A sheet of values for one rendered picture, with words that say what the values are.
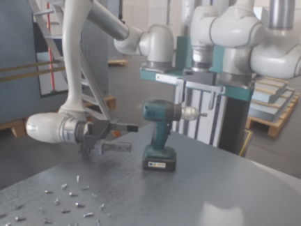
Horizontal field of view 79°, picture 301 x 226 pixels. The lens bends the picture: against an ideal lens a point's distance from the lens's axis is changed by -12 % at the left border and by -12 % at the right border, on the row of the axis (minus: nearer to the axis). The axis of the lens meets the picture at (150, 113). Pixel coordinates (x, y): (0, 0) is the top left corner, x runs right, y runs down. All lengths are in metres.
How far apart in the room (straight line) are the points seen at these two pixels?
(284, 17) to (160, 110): 0.61
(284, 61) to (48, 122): 0.90
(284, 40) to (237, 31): 0.29
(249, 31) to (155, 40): 0.66
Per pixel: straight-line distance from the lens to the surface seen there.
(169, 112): 0.60
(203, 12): 0.80
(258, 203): 0.67
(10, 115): 2.54
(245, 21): 0.68
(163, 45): 1.20
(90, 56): 2.75
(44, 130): 0.74
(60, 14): 1.76
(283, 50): 0.91
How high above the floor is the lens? 1.08
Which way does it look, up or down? 22 degrees down
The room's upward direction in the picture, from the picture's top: 3 degrees clockwise
